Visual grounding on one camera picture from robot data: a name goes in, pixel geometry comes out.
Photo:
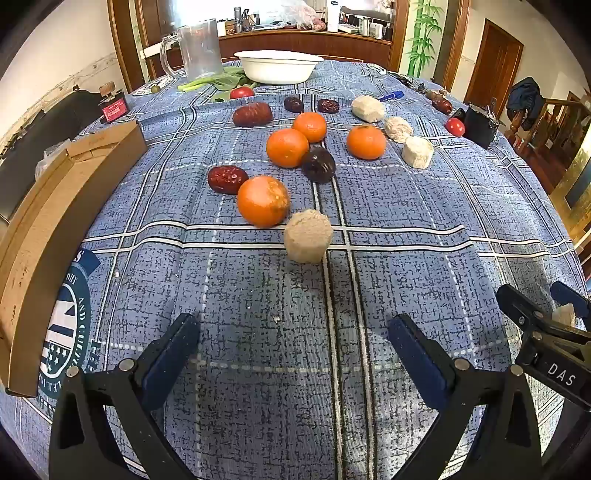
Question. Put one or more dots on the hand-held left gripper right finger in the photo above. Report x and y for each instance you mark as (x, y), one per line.
(415, 360)

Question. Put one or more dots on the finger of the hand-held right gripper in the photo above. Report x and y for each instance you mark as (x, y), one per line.
(572, 295)
(519, 304)

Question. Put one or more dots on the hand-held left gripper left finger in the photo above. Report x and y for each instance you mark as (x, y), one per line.
(170, 364)

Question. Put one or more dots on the beige crumbly cake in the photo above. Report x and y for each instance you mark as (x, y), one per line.
(398, 129)
(367, 109)
(308, 235)
(418, 152)
(563, 316)

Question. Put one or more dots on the shallow cardboard box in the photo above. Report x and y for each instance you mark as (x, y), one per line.
(41, 240)

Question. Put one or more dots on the orange mandarin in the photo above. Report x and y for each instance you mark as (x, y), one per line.
(310, 127)
(366, 141)
(287, 147)
(263, 201)

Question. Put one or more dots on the dark purple plum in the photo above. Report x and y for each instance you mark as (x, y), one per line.
(318, 165)

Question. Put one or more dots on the blue plaid tablecloth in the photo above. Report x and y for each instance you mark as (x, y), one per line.
(415, 258)

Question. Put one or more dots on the black box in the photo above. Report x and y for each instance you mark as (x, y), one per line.
(480, 124)

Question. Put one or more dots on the red cherry tomato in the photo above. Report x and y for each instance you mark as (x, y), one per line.
(455, 127)
(241, 92)

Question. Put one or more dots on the dark jacket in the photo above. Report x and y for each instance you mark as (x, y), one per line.
(524, 99)

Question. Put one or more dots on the clear plastic bag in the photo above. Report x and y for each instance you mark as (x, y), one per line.
(55, 152)

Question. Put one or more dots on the blue pen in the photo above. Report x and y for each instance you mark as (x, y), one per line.
(390, 96)

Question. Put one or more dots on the brown wooden door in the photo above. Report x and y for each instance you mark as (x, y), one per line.
(496, 55)

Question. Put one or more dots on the bunch of keys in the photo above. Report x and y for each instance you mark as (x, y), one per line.
(408, 79)

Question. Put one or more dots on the large red date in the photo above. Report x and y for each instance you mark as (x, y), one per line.
(251, 114)

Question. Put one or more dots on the small red box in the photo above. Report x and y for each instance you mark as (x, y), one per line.
(113, 107)

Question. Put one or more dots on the dark red date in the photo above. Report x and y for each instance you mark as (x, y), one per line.
(328, 105)
(293, 104)

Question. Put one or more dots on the green leafy vegetable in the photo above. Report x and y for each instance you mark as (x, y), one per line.
(226, 81)

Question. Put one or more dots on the wooden counter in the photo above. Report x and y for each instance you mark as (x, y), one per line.
(351, 48)

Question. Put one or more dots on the clear glass pitcher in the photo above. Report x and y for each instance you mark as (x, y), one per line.
(198, 50)

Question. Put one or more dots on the white bowl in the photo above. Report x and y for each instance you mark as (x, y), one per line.
(278, 66)

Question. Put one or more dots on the white cylinder container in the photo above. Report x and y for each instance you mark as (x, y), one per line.
(332, 16)

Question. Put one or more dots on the translucent plastic bag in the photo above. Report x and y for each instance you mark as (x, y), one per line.
(300, 14)

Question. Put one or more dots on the golden frame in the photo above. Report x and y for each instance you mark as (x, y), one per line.
(575, 184)

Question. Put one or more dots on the green bamboo wall decal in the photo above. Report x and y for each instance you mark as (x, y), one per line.
(422, 32)

